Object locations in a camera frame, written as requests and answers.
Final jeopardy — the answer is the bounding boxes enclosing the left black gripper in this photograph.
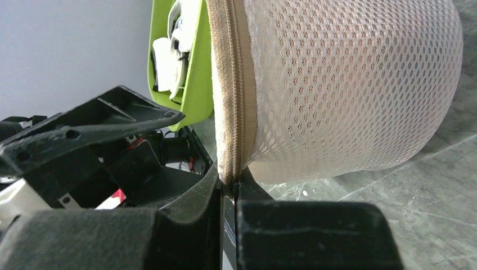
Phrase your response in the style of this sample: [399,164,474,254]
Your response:
[1,85,212,208]

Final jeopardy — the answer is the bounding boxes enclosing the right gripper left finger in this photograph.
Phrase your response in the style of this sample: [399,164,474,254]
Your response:
[1,165,222,269]

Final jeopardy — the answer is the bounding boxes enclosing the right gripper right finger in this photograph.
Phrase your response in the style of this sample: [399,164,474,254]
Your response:
[235,169,404,269]

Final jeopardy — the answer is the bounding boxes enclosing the beige mesh laundry bag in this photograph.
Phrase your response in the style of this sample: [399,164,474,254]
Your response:
[206,1,463,185]

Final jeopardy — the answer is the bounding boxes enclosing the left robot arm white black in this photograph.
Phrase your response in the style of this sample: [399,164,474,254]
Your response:
[1,85,212,230]

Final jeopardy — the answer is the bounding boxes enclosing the white bras in basin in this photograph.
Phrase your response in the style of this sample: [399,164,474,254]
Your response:
[150,1,201,101]

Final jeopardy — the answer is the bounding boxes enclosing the green plastic basin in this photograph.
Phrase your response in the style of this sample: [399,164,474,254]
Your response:
[147,1,213,131]

